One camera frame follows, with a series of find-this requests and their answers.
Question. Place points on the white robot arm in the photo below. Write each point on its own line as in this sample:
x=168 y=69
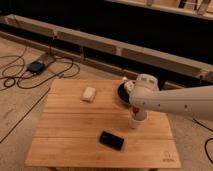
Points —
x=196 y=102

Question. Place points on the black bowl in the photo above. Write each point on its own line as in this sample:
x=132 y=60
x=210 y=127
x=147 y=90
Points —
x=123 y=95

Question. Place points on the white object in bowl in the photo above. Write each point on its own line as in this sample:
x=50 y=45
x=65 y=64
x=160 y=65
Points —
x=128 y=84

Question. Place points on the wooden table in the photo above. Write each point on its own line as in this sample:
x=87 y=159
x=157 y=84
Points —
x=68 y=132

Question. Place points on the black rectangular box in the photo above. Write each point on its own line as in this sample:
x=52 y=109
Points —
x=111 y=140

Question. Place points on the blue power adapter box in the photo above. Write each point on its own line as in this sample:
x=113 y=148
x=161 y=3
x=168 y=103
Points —
x=36 y=67

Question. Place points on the long wooden rail frame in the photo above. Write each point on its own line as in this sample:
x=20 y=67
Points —
x=186 y=67

